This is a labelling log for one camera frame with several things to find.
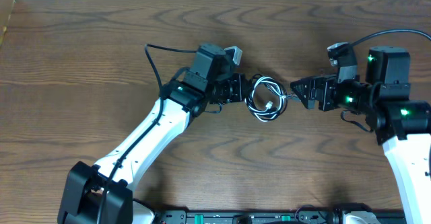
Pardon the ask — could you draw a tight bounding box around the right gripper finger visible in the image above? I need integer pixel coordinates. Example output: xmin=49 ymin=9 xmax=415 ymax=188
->
xmin=290 ymin=77 xmax=312 ymax=95
xmin=297 ymin=95 xmax=315 ymax=109

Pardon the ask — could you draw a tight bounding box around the white usb cable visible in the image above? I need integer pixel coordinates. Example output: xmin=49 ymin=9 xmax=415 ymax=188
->
xmin=247 ymin=76 xmax=287 ymax=123

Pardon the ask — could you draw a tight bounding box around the black usb cable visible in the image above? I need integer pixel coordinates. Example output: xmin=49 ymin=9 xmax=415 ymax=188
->
xmin=244 ymin=73 xmax=300 ymax=121

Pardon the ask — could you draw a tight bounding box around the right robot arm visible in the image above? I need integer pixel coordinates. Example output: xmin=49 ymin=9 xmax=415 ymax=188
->
xmin=290 ymin=43 xmax=430 ymax=223

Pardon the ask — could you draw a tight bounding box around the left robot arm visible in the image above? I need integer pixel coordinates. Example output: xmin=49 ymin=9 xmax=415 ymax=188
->
xmin=57 ymin=44 xmax=250 ymax=224

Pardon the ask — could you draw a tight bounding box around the cardboard box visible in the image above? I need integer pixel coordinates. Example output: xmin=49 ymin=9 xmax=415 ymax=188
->
xmin=0 ymin=0 xmax=15 ymax=44

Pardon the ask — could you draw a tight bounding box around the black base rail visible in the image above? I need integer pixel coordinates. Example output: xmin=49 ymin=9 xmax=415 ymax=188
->
xmin=154 ymin=209 xmax=407 ymax=224

